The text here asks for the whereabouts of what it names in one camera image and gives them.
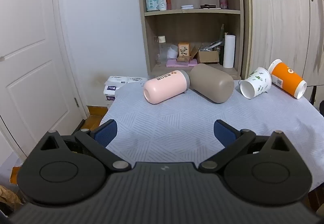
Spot brown floral box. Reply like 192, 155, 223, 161
178, 42, 191, 62

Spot light blue patterned tablecloth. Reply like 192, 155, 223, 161
99, 76, 324, 191

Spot white tissue pack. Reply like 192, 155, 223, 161
103, 83, 127, 101
108, 76, 131, 85
127, 76, 149, 84

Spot orange paper cup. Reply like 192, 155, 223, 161
268, 59, 308, 99

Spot pink pad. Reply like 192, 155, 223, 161
166, 59, 198, 68

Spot clear plastic bottle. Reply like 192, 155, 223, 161
158, 35, 168, 61

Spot pink cup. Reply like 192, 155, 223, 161
143, 70, 190, 105

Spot white stacked cups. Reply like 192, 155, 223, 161
167, 45, 179, 59

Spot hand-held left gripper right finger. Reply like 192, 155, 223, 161
198, 119, 292, 173

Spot wooden shelf cabinet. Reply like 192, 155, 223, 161
135, 0, 250, 80

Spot brown paper bag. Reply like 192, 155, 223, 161
0, 185, 23, 212

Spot wooden wardrobe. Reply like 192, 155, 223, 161
240, 0, 324, 86

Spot dark glass bottle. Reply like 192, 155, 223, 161
219, 24, 226, 66

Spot cardboard box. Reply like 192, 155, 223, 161
191, 45, 220, 64

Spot white cup with green print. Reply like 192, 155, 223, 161
239, 67, 272, 99

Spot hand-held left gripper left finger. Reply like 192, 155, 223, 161
39, 119, 132, 172

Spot taupe cup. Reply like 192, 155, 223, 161
189, 63, 235, 104

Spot white door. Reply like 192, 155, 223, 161
0, 0, 89, 159

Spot white paper roll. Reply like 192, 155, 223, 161
223, 34, 236, 69

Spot teal jar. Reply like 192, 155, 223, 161
146, 0, 160, 12

